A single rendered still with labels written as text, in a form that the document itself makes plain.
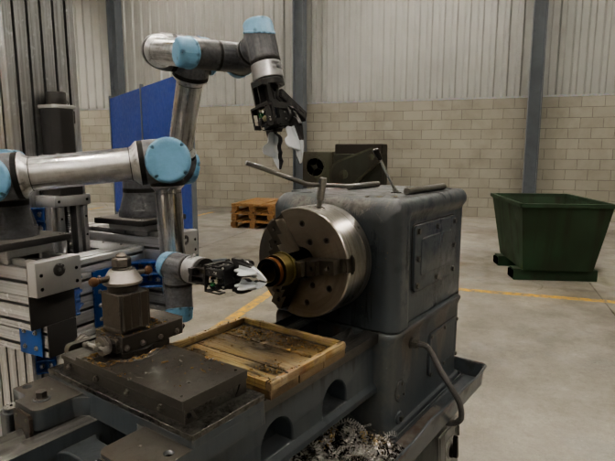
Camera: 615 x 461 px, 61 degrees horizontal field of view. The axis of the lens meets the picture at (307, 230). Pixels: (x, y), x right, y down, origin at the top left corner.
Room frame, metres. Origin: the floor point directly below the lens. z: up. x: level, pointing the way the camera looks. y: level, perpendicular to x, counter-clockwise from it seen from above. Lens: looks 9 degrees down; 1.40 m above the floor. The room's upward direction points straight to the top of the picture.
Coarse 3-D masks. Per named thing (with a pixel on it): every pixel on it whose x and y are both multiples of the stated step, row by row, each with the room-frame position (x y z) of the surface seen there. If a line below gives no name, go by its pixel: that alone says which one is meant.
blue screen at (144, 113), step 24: (120, 96) 8.98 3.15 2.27; (144, 96) 7.82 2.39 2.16; (168, 96) 6.89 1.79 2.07; (120, 120) 9.06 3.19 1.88; (144, 120) 7.87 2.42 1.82; (168, 120) 6.92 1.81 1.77; (120, 144) 9.13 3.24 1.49; (120, 192) 9.30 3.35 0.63; (192, 192) 6.23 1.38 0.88; (192, 216) 6.25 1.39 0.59
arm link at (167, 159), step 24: (144, 144) 1.35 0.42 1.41; (168, 144) 1.34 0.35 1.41; (0, 168) 1.21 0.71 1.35; (24, 168) 1.25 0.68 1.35; (48, 168) 1.27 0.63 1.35; (72, 168) 1.29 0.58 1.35; (96, 168) 1.30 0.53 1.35; (120, 168) 1.32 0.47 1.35; (144, 168) 1.33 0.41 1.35; (168, 168) 1.34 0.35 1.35; (0, 192) 1.22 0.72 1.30; (24, 192) 1.26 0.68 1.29
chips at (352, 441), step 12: (348, 420) 1.43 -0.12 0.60; (336, 432) 1.46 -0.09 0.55; (348, 432) 1.46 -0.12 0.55; (360, 432) 1.39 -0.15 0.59; (396, 432) 1.38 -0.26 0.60; (312, 444) 1.28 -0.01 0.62; (324, 444) 1.38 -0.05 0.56; (336, 444) 1.40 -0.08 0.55; (348, 444) 1.40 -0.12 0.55; (360, 444) 1.34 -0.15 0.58; (372, 444) 1.34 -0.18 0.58; (384, 444) 1.37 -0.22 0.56; (396, 444) 1.38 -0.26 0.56; (300, 456) 1.30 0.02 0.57; (312, 456) 1.29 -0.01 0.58; (324, 456) 1.29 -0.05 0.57; (336, 456) 1.34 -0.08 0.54; (348, 456) 1.33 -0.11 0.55; (360, 456) 1.25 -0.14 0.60; (372, 456) 1.32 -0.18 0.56; (384, 456) 1.28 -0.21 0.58; (396, 456) 1.33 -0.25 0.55
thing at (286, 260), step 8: (272, 256) 1.33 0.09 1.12; (280, 256) 1.33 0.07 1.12; (288, 256) 1.34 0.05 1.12; (264, 264) 1.34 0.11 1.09; (272, 264) 1.30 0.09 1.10; (280, 264) 1.30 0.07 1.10; (288, 264) 1.32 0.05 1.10; (264, 272) 1.34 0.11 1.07; (272, 272) 1.36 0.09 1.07; (280, 272) 1.29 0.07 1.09; (288, 272) 1.31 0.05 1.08; (296, 272) 1.33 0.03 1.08; (272, 280) 1.34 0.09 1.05; (280, 280) 1.30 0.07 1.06; (288, 280) 1.32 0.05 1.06
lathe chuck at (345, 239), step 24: (288, 216) 1.45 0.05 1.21; (312, 216) 1.40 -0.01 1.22; (336, 216) 1.42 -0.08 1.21; (264, 240) 1.50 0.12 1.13; (312, 240) 1.40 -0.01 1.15; (336, 240) 1.35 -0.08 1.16; (360, 240) 1.41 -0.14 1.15; (360, 264) 1.38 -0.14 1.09; (312, 288) 1.40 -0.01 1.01; (336, 288) 1.35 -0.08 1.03; (360, 288) 1.41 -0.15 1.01; (312, 312) 1.40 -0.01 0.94
